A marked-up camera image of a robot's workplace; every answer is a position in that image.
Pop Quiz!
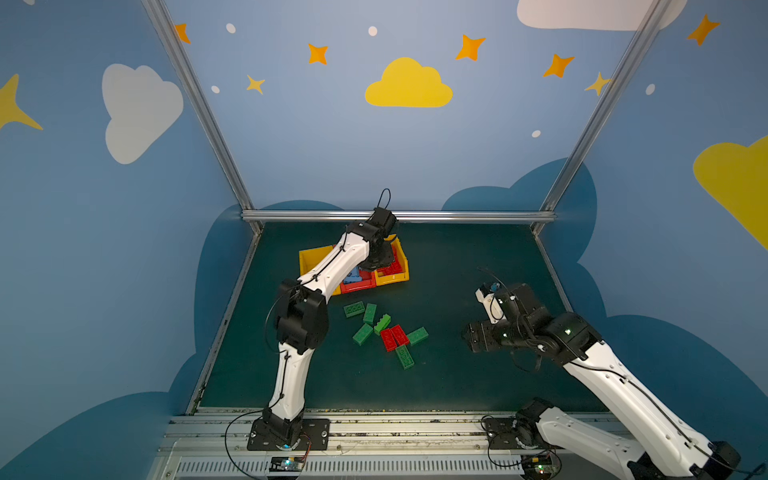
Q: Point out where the red plastic bin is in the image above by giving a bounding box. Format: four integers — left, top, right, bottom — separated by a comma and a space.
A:
340, 267, 376, 294

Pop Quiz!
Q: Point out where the green circuit board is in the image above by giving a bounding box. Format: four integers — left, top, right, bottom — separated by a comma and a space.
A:
269, 457, 306, 475
520, 455, 557, 480

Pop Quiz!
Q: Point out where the aluminium frame back bar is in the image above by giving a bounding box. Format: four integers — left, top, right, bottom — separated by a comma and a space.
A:
241, 210, 556, 224

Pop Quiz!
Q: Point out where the green lego brick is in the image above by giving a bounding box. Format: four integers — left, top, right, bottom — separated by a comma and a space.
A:
406, 327, 429, 346
352, 323, 374, 346
395, 345, 415, 370
363, 303, 377, 326
374, 314, 391, 335
343, 301, 366, 318

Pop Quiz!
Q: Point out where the left green circuit board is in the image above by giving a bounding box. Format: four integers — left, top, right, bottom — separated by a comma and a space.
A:
269, 457, 306, 475

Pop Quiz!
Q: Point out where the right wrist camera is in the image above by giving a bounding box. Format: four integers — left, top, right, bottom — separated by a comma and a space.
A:
475, 285, 506, 324

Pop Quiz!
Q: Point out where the blue lego brick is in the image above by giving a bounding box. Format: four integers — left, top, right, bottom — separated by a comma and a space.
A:
343, 267, 363, 285

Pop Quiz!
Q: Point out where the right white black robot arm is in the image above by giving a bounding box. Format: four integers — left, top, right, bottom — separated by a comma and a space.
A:
462, 282, 741, 479

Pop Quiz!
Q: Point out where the right yellow plastic bin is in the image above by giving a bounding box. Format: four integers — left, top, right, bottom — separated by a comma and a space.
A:
375, 238, 410, 287

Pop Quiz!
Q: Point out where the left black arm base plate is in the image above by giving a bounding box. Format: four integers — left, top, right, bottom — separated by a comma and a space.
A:
246, 419, 330, 451

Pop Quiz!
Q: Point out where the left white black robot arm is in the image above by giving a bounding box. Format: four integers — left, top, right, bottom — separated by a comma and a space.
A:
254, 207, 397, 449

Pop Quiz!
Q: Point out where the aluminium frame post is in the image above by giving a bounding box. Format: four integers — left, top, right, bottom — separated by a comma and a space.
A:
142, 0, 253, 213
539, 0, 672, 223

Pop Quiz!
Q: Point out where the left yellow plastic bin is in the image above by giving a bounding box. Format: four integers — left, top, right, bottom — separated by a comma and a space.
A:
299, 245, 337, 290

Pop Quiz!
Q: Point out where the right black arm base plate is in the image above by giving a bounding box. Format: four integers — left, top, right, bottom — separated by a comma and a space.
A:
480, 415, 559, 451

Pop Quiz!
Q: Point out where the yellow plastic bin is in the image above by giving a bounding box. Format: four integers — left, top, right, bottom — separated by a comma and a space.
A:
299, 245, 337, 290
375, 238, 410, 287

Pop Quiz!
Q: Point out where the aluminium frame left post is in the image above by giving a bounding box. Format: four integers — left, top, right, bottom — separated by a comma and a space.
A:
142, 0, 253, 213

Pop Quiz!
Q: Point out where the aluminium frame right post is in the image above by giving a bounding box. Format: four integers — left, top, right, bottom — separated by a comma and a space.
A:
539, 0, 672, 223

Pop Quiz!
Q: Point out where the red lego brick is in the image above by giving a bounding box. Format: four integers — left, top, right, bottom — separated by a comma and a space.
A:
377, 259, 403, 276
390, 325, 410, 346
380, 329, 398, 352

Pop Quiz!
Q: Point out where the right green circuit board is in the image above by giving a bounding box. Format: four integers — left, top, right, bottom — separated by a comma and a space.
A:
520, 455, 557, 480

